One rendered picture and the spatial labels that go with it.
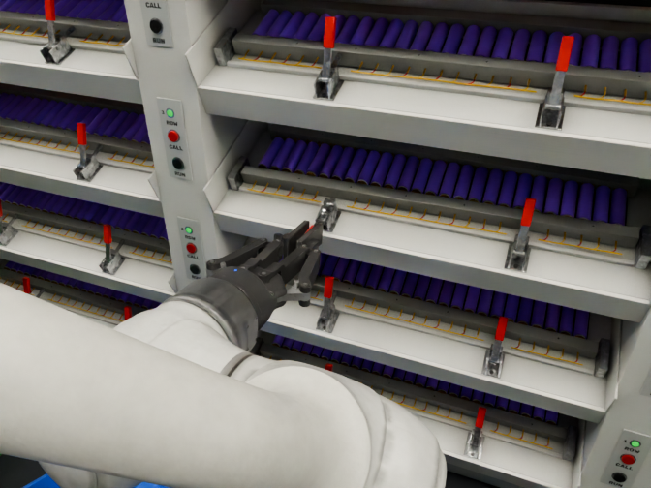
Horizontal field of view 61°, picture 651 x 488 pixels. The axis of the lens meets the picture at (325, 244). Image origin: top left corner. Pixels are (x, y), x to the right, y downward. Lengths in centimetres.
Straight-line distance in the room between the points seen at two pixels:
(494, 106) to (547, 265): 22
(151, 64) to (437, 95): 38
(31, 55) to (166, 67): 26
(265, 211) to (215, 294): 35
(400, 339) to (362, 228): 20
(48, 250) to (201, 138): 51
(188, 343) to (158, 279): 63
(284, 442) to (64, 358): 11
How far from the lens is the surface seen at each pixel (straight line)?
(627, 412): 89
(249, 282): 56
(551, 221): 79
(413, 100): 70
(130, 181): 98
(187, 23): 77
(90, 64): 92
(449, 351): 89
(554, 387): 89
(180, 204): 90
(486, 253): 77
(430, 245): 77
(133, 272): 109
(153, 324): 46
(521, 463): 103
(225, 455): 26
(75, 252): 119
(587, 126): 68
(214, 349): 44
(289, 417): 29
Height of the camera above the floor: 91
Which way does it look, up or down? 33 degrees down
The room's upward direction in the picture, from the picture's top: straight up
